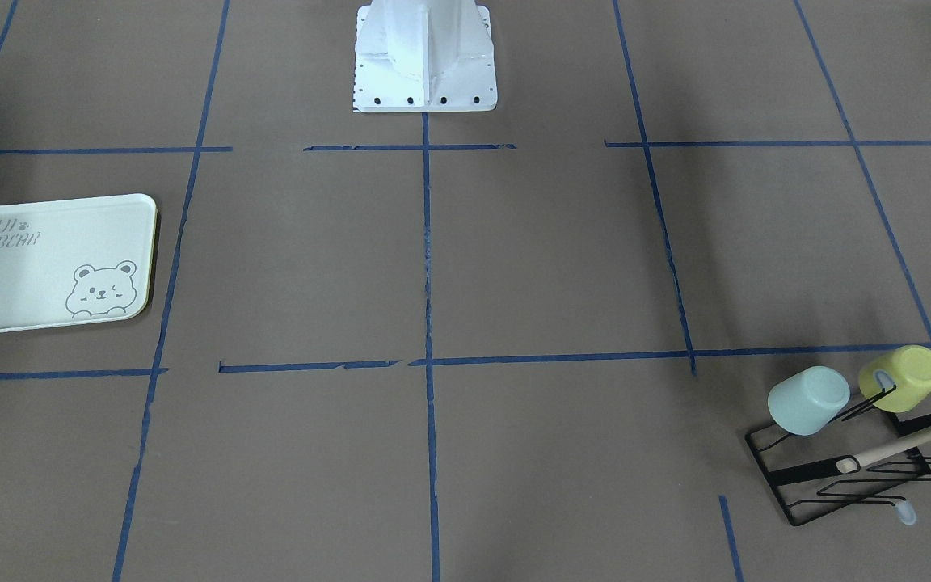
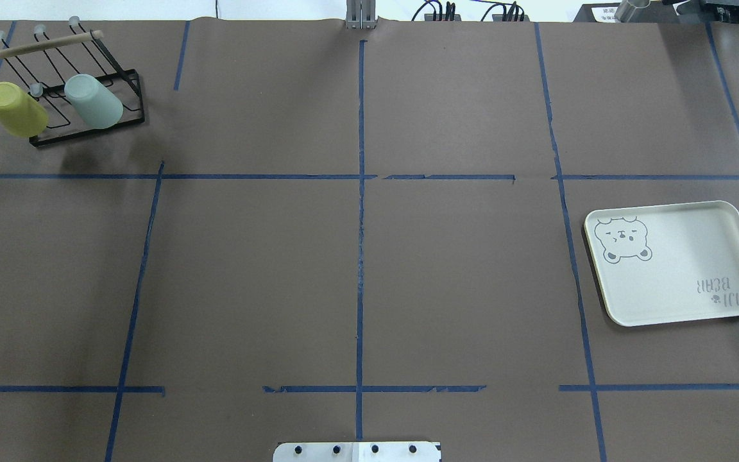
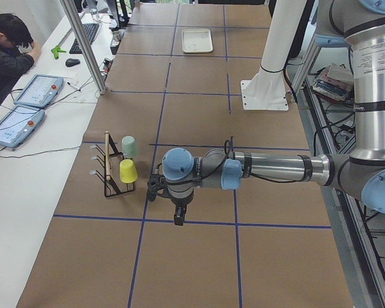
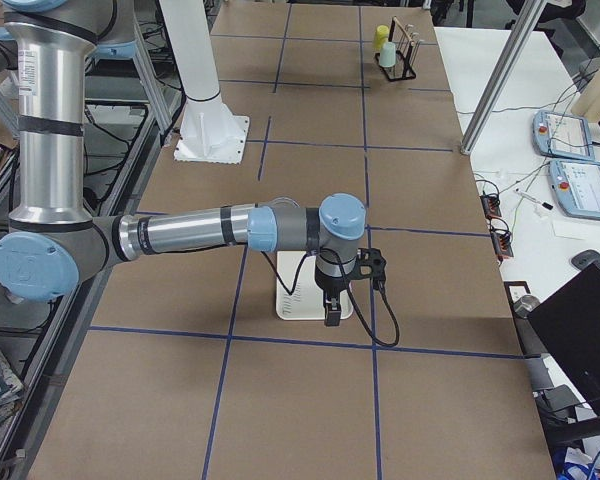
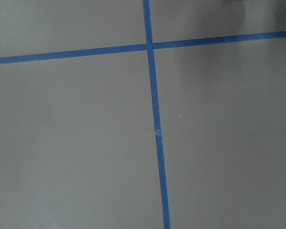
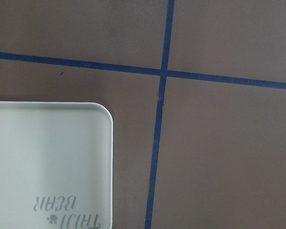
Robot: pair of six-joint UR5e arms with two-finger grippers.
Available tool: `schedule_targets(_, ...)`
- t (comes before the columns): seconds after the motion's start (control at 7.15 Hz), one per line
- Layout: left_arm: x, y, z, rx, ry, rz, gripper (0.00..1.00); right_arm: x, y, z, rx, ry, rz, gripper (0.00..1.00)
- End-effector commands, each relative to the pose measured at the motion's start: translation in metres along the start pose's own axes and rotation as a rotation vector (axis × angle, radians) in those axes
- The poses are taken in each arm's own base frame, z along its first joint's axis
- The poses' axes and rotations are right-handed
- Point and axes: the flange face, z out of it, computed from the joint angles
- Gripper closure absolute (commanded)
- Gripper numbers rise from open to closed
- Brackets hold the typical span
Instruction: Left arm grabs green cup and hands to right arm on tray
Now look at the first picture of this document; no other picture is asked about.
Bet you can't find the light green cup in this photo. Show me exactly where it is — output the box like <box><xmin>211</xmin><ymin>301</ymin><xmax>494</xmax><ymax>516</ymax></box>
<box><xmin>766</xmin><ymin>365</ymin><xmax>850</xmax><ymax>436</ymax></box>

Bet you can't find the cream bear tray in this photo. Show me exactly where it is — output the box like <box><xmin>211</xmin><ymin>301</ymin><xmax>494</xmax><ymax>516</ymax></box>
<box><xmin>0</xmin><ymin>194</ymin><xmax>158</xmax><ymax>334</ymax></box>

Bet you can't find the yellow cup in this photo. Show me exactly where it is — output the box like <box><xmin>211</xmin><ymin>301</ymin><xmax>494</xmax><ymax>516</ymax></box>
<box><xmin>857</xmin><ymin>345</ymin><xmax>931</xmax><ymax>414</ymax></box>

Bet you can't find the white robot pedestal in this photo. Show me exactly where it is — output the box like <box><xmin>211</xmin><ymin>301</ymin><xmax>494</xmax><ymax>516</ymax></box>
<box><xmin>352</xmin><ymin>1</ymin><xmax>499</xmax><ymax>113</ymax></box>

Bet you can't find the black wire cup rack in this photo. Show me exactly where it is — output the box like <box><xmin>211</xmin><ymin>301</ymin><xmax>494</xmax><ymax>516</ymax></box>
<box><xmin>744</xmin><ymin>390</ymin><xmax>931</xmax><ymax>527</ymax></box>

